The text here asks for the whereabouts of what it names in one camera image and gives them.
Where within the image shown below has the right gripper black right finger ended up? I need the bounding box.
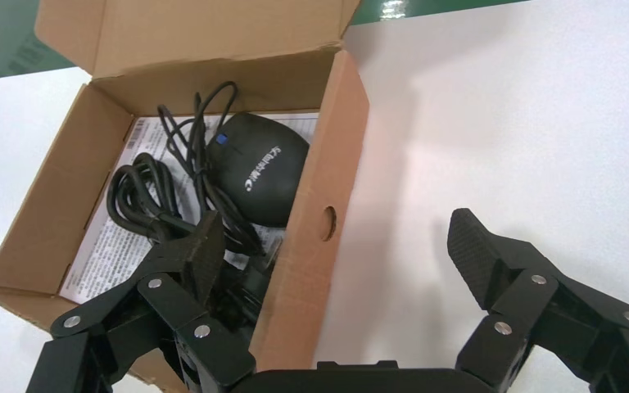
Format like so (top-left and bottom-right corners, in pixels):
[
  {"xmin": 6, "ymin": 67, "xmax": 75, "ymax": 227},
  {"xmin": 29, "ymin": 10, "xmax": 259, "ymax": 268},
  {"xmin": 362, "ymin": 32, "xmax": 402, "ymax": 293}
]
[{"xmin": 446, "ymin": 207, "xmax": 629, "ymax": 393}]

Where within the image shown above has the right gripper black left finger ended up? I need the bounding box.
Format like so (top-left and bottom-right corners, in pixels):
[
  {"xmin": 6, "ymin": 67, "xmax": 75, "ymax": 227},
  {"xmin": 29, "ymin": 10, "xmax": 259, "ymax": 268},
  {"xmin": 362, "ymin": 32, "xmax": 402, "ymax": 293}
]
[{"xmin": 25, "ymin": 210, "xmax": 257, "ymax": 393}]

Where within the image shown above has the brown cardboard storage box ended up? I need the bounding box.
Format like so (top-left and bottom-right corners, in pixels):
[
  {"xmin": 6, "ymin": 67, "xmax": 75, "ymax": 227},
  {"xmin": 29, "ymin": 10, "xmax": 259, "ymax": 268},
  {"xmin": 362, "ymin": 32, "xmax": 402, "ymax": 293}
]
[{"xmin": 0, "ymin": 0, "xmax": 370, "ymax": 393}]

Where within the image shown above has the white printed instruction sheet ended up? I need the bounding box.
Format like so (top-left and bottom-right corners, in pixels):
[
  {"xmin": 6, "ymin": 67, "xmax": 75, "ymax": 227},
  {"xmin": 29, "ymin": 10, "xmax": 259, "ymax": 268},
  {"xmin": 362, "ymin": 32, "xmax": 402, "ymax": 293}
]
[{"xmin": 58, "ymin": 112, "xmax": 319, "ymax": 306}]

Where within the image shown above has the black coiled thick cable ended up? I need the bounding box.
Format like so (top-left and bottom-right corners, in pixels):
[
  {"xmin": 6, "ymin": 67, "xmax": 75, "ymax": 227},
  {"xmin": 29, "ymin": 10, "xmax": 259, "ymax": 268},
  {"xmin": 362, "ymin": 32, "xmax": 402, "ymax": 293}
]
[{"xmin": 106, "ymin": 152, "xmax": 278, "ymax": 333}]

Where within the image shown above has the black wired computer mouse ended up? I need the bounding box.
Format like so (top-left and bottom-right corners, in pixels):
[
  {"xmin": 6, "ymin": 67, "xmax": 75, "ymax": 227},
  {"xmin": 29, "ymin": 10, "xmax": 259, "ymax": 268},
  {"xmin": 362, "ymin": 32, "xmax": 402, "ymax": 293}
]
[{"xmin": 156, "ymin": 80, "xmax": 311, "ymax": 257}]

